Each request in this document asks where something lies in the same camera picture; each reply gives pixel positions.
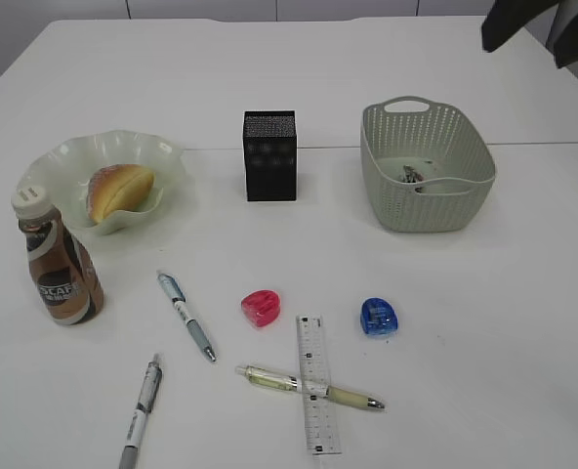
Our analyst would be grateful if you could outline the smaller paper ball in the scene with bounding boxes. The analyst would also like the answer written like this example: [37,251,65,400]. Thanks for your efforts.
[398,165,424,184]

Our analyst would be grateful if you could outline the golden bread roll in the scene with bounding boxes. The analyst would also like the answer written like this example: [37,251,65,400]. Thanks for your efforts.
[86,164,155,224]

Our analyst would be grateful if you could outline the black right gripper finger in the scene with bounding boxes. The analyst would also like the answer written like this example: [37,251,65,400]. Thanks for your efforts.
[552,0,578,69]
[480,0,557,53]

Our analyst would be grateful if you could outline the cream yellow click pen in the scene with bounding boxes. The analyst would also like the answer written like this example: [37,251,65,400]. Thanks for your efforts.
[235,365,386,410]

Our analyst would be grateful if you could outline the pale green wavy plate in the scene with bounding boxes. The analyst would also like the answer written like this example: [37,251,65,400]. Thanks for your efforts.
[18,130,185,235]

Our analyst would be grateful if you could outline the black mesh pen holder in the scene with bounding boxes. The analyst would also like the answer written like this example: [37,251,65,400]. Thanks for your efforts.
[242,110,298,201]

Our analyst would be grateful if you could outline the brown Nescafe coffee bottle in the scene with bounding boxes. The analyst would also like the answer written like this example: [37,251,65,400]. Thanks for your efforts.
[11,185,104,325]

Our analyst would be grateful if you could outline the blue grey click pen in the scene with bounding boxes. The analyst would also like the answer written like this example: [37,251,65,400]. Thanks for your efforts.
[157,271,217,363]

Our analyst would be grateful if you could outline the pink pencil sharpener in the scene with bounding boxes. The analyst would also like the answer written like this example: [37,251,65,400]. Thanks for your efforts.
[240,289,281,328]

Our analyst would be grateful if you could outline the white grey click pen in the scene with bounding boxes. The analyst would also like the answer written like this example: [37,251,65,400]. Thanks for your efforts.
[118,353,163,469]

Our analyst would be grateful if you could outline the blue pencil sharpener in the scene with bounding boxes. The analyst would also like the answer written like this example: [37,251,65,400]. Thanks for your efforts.
[359,297,398,336]

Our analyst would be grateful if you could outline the clear plastic ruler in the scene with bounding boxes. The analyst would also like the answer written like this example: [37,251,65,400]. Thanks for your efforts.
[296,316,342,456]

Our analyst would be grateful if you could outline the grey-green plastic basket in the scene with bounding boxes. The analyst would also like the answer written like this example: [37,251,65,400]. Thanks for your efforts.
[360,96,497,233]

